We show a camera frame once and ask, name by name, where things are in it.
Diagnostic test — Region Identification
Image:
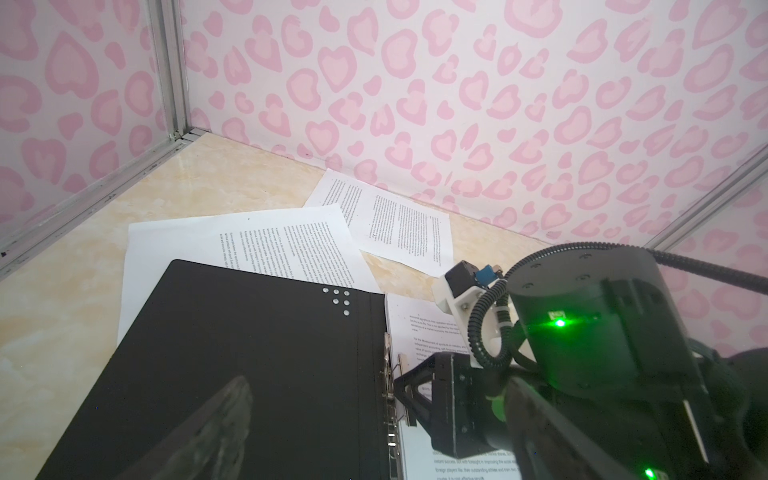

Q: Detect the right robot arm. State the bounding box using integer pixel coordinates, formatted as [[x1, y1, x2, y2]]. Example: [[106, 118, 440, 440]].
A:
[[394, 242, 767, 479]]

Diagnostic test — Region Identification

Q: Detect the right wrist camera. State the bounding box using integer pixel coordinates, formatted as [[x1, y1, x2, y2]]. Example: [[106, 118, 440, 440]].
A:
[[432, 260, 501, 367]]

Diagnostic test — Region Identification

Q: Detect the right corner aluminium post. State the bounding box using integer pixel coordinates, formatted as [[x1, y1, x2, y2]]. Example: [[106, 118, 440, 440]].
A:
[[644, 145, 767, 251]]

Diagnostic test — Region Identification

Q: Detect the corner aluminium post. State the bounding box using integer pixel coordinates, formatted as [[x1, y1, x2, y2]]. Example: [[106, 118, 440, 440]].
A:
[[644, 145, 767, 251], [144, 0, 192, 141]]

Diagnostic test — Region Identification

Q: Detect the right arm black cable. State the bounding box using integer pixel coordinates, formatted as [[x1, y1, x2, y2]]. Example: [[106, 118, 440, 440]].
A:
[[466, 241, 768, 370]]

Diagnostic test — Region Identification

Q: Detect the printed paper sheet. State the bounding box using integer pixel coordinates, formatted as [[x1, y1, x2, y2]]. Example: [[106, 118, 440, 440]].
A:
[[117, 205, 380, 339]]

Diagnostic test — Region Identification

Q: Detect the blue folder black inside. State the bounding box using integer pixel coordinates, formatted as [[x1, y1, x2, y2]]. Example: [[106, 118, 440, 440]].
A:
[[40, 260, 399, 479]]

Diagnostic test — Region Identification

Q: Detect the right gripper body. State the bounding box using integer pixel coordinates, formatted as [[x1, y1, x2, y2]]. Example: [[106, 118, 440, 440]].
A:
[[428, 352, 540, 459]]

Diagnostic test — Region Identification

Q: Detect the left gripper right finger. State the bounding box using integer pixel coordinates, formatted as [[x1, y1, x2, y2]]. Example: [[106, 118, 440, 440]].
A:
[[504, 377, 635, 479]]

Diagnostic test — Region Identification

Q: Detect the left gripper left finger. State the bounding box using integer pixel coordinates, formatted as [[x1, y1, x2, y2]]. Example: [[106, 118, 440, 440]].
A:
[[118, 376, 253, 479]]

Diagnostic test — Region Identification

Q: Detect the left corner aluminium post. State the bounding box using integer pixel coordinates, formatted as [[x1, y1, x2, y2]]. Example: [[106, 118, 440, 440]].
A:
[[144, 0, 192, 141]]

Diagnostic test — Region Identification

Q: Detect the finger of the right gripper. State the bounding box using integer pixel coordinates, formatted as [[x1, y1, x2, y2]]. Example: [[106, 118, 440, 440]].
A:
[[393, 355, 435, 429]]

